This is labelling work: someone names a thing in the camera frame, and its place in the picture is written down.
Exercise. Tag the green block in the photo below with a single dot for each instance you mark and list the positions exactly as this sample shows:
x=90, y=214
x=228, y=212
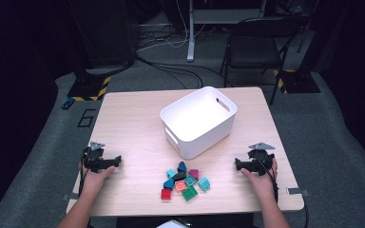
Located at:
x=189, y=193

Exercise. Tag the black block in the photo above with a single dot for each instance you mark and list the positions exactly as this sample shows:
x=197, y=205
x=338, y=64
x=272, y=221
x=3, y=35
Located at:
x=179, y=176

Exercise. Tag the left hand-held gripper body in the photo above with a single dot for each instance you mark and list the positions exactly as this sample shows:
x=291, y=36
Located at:
x=95, y=160

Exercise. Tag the grey metal table bracket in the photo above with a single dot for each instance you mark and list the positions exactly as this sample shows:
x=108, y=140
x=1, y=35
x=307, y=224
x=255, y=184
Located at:
x=71, y=196
x=297, y=191

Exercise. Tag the teal square block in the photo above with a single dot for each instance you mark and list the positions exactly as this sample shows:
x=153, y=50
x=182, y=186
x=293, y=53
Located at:
x=190, y=180

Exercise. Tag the white plastic bin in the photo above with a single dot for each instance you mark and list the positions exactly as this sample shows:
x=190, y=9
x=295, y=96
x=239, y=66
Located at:
x=199, y=117

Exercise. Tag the person's right hand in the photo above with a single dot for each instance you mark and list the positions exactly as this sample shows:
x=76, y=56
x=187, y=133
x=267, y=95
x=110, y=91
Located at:
x=264, y=185

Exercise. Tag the light teal block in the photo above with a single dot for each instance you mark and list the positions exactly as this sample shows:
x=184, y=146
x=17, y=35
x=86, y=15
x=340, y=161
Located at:
x=170, y=173

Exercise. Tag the red block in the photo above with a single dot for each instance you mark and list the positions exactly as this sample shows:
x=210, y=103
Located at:
x=165, y=194

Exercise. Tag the person's left hand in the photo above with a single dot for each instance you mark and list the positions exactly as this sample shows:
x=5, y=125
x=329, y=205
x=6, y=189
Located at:
x=95, y=182

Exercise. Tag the black folding chair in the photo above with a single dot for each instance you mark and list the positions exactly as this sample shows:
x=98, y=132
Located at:
x=253, y=47

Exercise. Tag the orange block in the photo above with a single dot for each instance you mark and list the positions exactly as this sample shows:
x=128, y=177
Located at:
x=180, y=186

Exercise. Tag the dark blue block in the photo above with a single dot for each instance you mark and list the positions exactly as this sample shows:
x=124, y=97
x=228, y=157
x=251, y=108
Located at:
x=182, y=166

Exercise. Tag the small blue floor object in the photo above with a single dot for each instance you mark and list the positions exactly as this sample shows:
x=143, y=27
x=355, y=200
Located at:
x=67, y=103

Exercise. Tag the black yellow striped base plate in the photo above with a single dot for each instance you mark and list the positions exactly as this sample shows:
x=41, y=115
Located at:
x=297, y=82
x=88, y=87

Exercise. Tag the black equipment stand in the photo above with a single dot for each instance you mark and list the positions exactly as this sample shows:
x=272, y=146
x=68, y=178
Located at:
x=107, y=38

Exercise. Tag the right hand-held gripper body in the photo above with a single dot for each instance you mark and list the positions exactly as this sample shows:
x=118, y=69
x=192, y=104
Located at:
x=261, y=161

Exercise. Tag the light blue block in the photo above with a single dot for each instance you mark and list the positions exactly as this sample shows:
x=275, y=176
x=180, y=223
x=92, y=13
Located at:
x=204, y=184

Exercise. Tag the white paper sheet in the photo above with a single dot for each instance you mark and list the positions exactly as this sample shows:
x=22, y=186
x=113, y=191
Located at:
x=172, y=224

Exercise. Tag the magenta block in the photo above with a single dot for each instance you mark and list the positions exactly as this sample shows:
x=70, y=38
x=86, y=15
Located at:
x=194, y=174

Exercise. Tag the white metal desk frame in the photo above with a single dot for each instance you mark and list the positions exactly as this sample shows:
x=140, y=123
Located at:
x=190, y=31

